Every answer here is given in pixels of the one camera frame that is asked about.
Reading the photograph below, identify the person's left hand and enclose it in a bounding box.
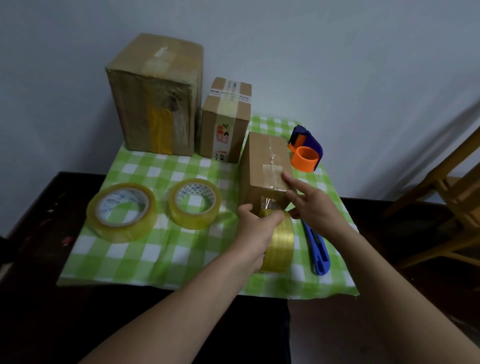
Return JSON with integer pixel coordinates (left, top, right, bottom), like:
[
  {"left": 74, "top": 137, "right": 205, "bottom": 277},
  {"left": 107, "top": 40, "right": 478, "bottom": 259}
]
[{"left": 229, "top": 203, "right": 285, "bottom": 274}]

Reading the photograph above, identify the person's right hand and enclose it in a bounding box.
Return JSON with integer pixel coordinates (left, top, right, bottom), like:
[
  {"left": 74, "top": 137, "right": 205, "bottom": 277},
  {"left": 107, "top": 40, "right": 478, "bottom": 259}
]
[{"left": 282, "top": 172, "right": 352, "bottom": 241}]

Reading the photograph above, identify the yellowish clear packing tape roll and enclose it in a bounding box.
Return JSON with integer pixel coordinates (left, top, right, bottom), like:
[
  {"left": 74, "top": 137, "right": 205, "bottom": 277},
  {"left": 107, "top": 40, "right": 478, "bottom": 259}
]
[{"left": 257, "top": 209, "right": 295, "bottom": 274}]

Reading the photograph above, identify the small plain cardboard box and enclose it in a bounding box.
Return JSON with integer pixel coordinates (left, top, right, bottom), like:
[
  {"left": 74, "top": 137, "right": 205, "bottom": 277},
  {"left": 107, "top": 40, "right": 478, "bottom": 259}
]
[{"left": 238, "top": 131, "right": 301, "bottom": 217}]

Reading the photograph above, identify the person's right forearm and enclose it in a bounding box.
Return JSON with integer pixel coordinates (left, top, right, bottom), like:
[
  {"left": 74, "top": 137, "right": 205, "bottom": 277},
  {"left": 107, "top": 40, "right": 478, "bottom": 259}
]
[{"left": 328, "top": 229, "right": 480, "bottom": 364}]

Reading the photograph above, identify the person's left forearm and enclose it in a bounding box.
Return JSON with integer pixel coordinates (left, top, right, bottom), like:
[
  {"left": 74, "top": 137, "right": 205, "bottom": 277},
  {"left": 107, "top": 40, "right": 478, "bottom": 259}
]
[{"left": 79, "top": 255, "right": 265, "bottom": 364}]

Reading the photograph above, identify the blue utility knife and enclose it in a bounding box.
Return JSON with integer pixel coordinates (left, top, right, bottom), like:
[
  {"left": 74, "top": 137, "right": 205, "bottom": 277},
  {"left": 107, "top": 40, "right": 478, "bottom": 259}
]
[{"left": 301, "top": 219, "right": 331, "bottom": 276}]

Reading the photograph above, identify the blue and orange tape dispenser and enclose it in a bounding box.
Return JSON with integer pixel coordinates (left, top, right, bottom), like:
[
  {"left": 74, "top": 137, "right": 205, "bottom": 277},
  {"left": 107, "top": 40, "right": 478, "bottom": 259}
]
[{"left": 288, "top": 125, "right": 324, "bottom": 173}]

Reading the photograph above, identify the medium clear packing tape roll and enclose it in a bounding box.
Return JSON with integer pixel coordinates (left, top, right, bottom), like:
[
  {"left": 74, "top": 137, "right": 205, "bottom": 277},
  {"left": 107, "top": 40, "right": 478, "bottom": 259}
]
[{"left": 167, "top": 178, "right": 223, "bottom": 230}]

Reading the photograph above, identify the cardboard box with orange label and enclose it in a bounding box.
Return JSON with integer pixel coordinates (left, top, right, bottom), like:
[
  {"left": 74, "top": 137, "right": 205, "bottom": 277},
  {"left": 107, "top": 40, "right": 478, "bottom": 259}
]
[{"left": 199, "top": 77, "right": 252, "bottom": 164}]

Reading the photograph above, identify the green checked cloth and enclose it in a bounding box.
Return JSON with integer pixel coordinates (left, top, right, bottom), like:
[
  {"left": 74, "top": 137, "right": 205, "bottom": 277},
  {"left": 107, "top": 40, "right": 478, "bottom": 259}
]
[{"left": 56, "top": 115, "right": 360, "bottom": 301}]

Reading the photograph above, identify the large clear packing tape roll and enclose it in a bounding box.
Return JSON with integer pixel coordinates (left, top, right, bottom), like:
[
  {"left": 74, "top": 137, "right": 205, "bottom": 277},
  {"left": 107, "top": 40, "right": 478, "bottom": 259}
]
[{"left": 86, "top": 182, "right": 158, "bottom": 244}]

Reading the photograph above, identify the wooden chair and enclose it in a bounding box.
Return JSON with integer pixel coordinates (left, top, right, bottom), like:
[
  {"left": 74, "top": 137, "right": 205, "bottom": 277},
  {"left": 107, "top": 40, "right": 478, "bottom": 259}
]
[{"left": 382, "top": 125, "right": 480, "bottom": 271}]

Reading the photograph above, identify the large taped cardboard box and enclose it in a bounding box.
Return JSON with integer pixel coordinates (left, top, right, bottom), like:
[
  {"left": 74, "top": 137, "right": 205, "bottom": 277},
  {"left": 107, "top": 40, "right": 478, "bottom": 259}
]
[{"left": 105, "top": 33, "right": 204, "bottom": 157}]

